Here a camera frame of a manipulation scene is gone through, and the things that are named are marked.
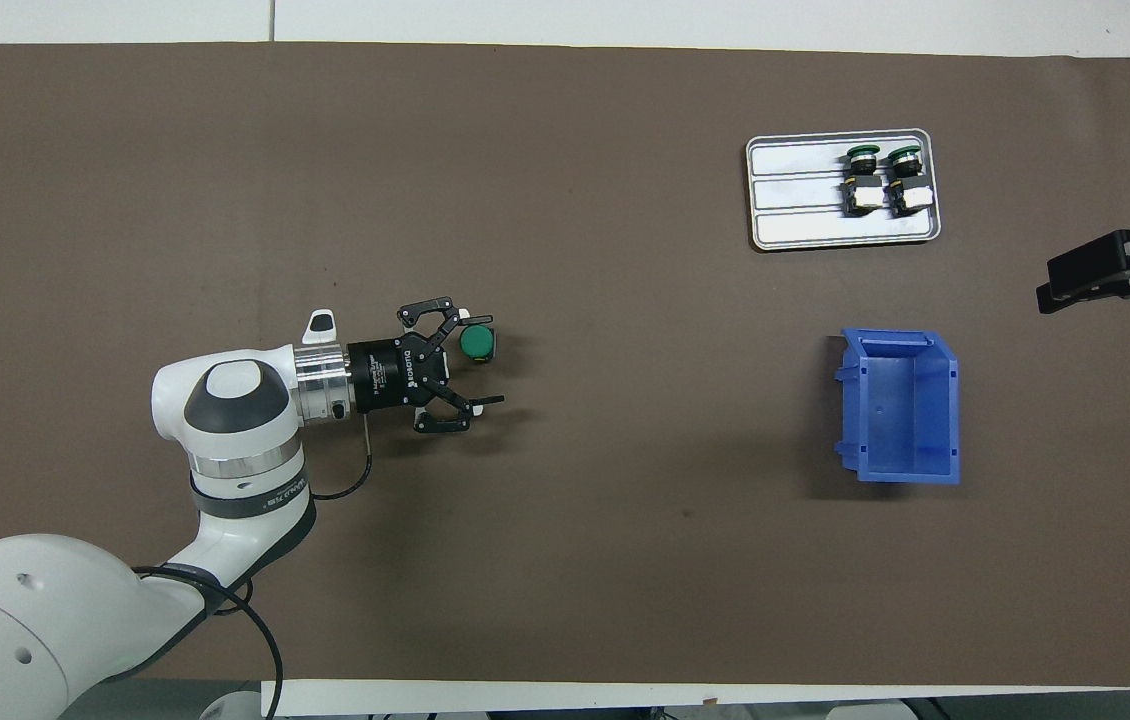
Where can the silver metal tray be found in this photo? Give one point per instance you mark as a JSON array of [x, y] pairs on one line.
[[785, 200]]

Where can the green push button switch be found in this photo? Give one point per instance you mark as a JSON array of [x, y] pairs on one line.
[[908, 188], [863, 190], [475, 343]]

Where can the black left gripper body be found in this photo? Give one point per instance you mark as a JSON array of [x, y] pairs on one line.
[[385, 375]]

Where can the blue plastic bin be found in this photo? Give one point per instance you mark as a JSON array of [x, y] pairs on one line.
[[890, 420]]

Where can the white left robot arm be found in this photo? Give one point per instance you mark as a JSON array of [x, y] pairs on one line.
[[225, 400]]

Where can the brown table mat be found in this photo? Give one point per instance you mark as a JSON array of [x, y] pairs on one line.
[[625, 550]]

